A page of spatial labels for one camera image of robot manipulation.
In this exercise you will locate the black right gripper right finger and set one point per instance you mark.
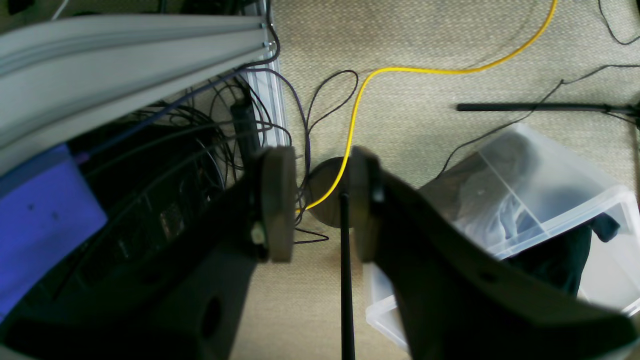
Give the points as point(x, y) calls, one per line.
point(455, 301)

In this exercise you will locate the blue purple cloth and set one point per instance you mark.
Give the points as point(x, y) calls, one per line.
point(47, 210)

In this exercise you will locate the black power strip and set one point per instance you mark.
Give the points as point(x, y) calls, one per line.
point(246, 127)

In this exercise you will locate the clear plastic storage bin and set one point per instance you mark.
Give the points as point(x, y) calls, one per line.
point(516, 191)

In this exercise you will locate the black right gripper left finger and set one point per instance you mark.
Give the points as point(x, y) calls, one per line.
point(185, 301)

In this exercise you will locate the aluminium frame rail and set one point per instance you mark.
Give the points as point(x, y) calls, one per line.
point(64, 78)

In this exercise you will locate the dark garment in bin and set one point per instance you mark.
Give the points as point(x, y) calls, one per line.
point(560, 260)

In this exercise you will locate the black stand pole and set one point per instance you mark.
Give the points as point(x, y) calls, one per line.
point(347, 311)

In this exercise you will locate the black tripod leg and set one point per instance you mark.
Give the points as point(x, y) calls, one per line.
point(624, 110)

